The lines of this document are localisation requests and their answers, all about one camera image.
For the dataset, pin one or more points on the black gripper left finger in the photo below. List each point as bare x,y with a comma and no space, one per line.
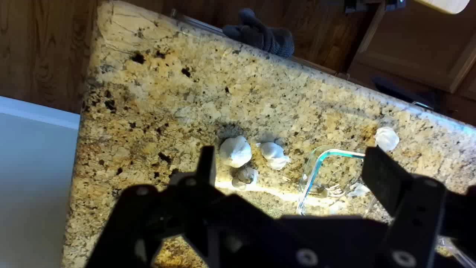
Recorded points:
149,223

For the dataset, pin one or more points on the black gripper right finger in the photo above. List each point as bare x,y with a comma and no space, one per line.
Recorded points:
411,213

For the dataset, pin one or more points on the white garlic bulb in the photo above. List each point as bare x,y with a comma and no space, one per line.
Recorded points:
235,150

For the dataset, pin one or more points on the teal and white small object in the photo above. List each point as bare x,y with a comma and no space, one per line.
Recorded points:
387,138

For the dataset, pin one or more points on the clear square glass dish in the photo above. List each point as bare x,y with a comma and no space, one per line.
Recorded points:
317,163

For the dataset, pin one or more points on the white appliance surface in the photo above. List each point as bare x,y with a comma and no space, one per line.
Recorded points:
35,187

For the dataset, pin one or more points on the dark hanging cloth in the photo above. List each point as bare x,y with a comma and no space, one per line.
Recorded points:
262,35

